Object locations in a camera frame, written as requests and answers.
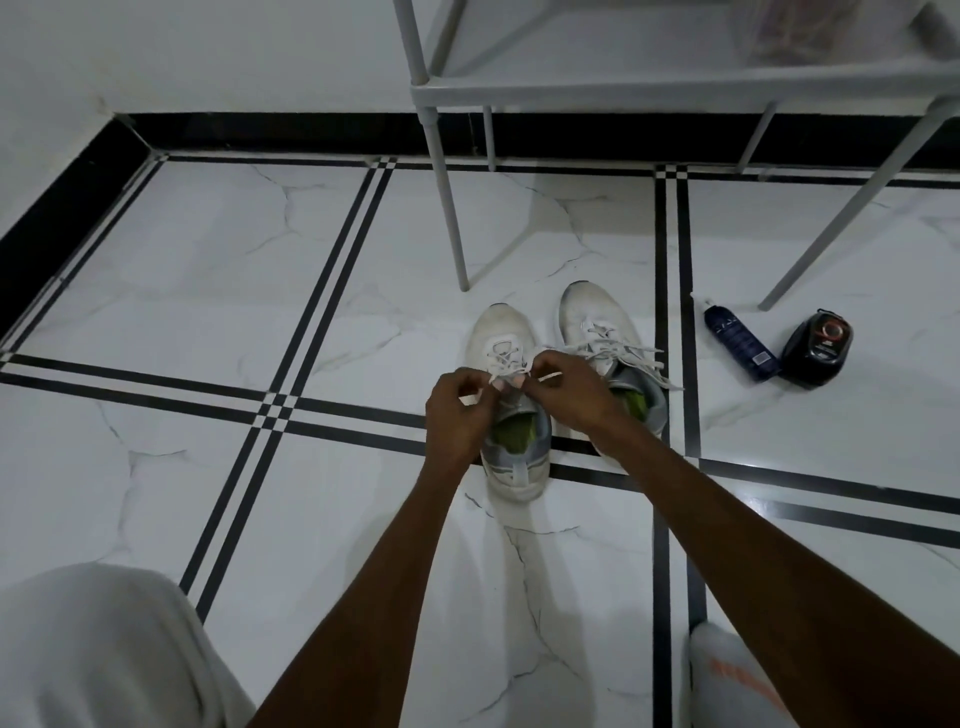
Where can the white sock with orange print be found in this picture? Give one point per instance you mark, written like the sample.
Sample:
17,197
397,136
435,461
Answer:
731,682

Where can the person's left forearm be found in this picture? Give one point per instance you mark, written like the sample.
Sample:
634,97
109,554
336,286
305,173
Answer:
375,622

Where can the grey metal shelf rack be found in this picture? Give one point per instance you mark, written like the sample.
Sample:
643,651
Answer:
600,94

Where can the person's left hand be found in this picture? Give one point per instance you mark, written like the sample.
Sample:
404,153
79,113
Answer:
457,420

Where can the person's right forearm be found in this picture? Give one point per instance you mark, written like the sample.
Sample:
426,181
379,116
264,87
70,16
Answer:
787,600

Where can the person's right hand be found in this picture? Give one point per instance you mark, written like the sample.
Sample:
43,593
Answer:
581,401

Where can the white shorts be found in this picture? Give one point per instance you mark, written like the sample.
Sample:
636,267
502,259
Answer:
97,652

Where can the dark blue spray bottle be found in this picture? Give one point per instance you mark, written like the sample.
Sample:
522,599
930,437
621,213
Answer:
739,341

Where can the black shoe polish container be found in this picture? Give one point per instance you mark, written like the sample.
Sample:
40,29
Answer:
817,352

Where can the white sneaker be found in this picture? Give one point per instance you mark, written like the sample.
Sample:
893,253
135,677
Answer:
517,480
581,307

